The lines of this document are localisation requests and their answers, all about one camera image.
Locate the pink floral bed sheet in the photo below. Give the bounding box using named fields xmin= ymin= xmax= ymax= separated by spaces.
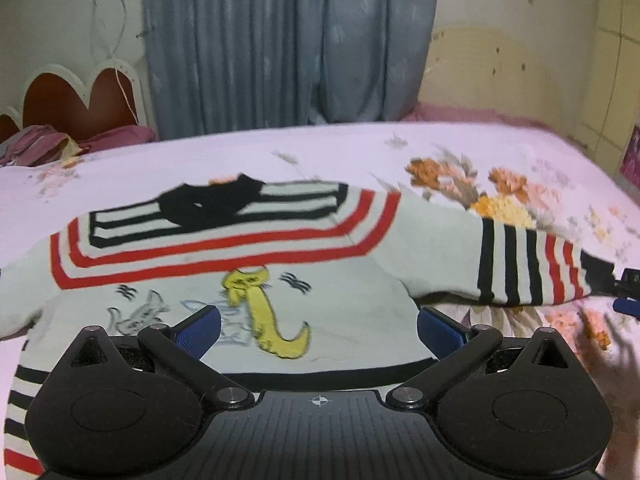
xmin=1 ymin=122 xmax=639 ymax=479

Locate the cream round headboard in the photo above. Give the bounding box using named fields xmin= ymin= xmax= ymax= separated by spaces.
xmin=419 ymin=26 xmax=566 ymax=134

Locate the striped pink pillow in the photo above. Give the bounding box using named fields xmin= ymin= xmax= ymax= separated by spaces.
xmin=1 ymin=125 xmax=84 ymax=167

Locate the red heart-shaped headboard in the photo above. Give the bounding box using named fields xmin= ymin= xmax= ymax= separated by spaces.
xmin=1 ymin=58 xmax=148 ymax=141

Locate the striped knit children's sweater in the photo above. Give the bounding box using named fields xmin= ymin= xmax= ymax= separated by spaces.
xmin=1 ymin=176 xmax=614 ymax=479

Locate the white hanging cable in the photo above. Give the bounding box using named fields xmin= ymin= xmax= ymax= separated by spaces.
xmin=88 ymin=0 xmax=141 ymax=124

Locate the blue-grey centre curtain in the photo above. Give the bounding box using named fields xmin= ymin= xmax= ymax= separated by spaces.
xmin=142 ymin=0 xmax=437 ymax=139

